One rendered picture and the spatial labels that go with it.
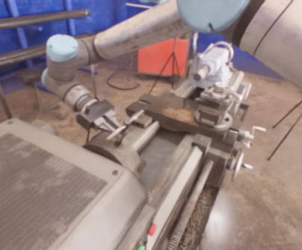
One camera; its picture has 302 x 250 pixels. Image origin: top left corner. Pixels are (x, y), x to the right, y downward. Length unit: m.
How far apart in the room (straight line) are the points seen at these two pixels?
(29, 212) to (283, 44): 0.49
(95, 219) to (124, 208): 0.07
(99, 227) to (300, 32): 0.43
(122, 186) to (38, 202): 0.17
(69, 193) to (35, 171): 0.11
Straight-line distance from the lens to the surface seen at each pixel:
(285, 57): 0.31
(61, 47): 0.75
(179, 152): 1.35
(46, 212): 0.49
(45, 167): 0.58
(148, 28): 0.60
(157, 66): 4.15
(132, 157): 0.81
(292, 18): 0.30
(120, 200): 0.51
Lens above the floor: 1.73
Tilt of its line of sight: 35 degrees down
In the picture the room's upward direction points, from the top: 4 degrees clockwise
